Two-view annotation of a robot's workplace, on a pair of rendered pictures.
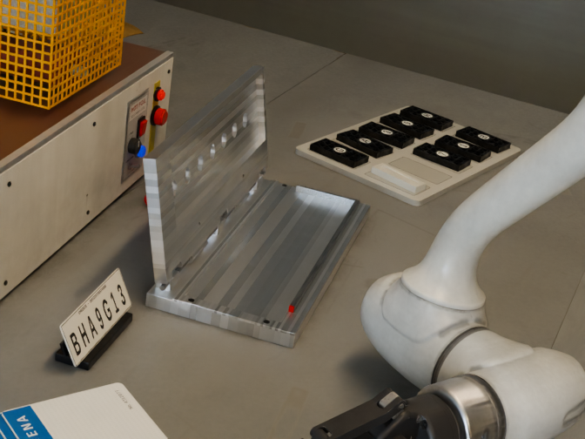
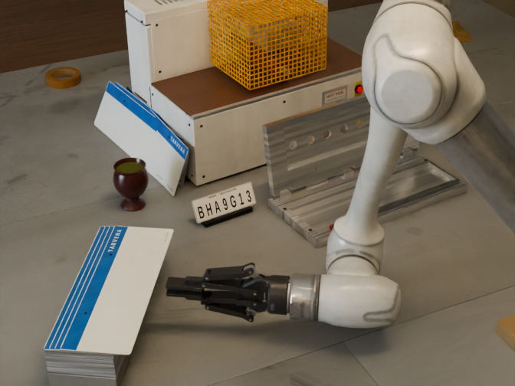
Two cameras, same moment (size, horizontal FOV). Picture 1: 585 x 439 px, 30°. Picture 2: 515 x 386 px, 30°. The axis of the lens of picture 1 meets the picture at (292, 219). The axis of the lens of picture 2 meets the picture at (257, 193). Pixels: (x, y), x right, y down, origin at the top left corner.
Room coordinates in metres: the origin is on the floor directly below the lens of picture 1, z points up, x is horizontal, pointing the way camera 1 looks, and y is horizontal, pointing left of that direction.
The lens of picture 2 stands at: (-0.11, -1.19, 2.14)
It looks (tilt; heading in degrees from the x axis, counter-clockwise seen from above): 32 degrees down; 46
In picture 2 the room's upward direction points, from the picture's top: 1 degrees counter-clockwise
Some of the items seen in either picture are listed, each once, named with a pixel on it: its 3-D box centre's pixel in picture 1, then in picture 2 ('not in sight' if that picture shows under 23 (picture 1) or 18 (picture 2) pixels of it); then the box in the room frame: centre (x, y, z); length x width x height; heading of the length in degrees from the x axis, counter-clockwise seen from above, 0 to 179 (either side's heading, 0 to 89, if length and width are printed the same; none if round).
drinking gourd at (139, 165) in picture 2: not in sight; (131, 185); (1.02, 0.41, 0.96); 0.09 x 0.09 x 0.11
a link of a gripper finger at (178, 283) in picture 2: not in sight; (185, 283); (0.81, -0.03, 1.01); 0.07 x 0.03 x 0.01; 129
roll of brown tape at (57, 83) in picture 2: not in sight; (63, 77); (1.30, 1.10, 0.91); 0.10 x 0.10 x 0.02
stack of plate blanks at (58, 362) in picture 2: not in sight; (108, 302); (0.72, 0.10, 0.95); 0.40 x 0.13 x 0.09; 39
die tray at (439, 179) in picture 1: (412, 151); not in sight; (1.94, -0.20, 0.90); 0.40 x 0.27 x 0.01; 147
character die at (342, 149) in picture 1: (339, 152); not in sight; (1.84, -0.06, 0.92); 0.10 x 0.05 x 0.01; 57
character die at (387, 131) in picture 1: (386, 134); not in sight; (1.97, -0.15, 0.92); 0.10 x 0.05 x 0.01; 60
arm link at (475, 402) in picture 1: (454, 422); (303, 296); (0.96, -0.20, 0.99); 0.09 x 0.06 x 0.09; 39
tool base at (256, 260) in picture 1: (270, 246); (368, 192); (1.43, 0.03, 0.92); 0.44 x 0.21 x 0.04; 168
